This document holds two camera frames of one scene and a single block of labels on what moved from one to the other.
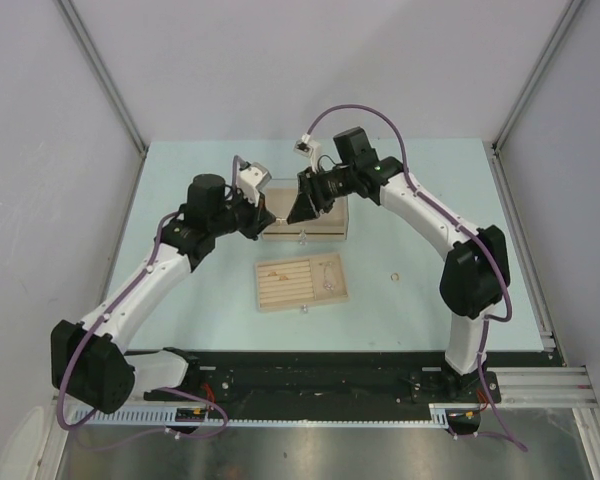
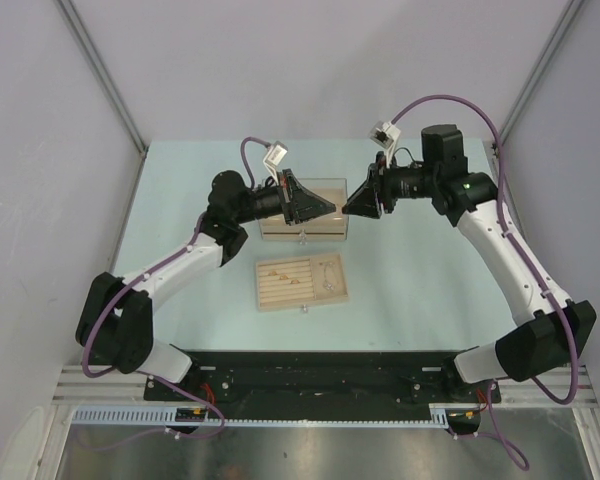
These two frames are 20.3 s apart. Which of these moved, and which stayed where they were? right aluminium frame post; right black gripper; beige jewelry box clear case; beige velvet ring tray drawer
Moved: right black gripper
Stayed: beige velvet ring tray drawer; right aluminium frame post; beige jewelry box clear case
